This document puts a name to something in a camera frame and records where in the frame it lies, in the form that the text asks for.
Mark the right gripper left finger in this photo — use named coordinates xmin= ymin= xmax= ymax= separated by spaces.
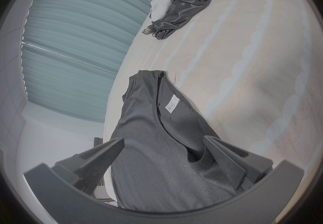
xmin=54 ymin=137 xmax=125 ymax=194

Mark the bed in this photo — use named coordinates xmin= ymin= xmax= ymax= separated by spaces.
xmin=102 ymin=0 xmax=323 ymax=214

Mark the black T-shirt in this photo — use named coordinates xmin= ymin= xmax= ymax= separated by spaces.
xmin=110 ymin=70 xmax=246 ymax=212

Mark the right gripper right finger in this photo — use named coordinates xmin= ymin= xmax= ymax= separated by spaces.
xmin=203 ymin=135 xmax=274 ymax=191

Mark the black shiny garment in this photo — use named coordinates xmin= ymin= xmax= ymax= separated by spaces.
xmin=142 ymin=0 xmax=213 ymax=40

